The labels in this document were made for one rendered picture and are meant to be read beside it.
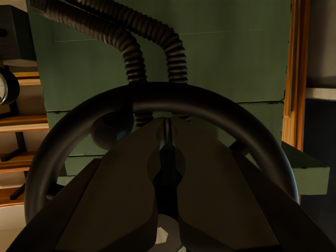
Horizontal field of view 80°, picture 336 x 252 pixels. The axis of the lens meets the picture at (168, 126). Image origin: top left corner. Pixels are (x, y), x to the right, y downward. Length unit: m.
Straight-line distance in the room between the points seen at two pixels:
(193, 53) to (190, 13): 0.06
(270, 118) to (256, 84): 0.07
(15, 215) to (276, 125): 3.81
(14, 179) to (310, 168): 3.55
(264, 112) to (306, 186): 0.17
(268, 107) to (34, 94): 3.03
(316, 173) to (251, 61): 0.25
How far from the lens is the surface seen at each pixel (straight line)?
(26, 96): 3.26
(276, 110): 0.41
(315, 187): 0.50
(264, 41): 0.40
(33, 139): 3.35
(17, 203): 3.16
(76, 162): 0.44
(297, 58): 1.91
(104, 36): 0.26
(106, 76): 0.39
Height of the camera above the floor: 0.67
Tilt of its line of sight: 13 degrees up
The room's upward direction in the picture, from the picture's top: 177 degrees clockwise
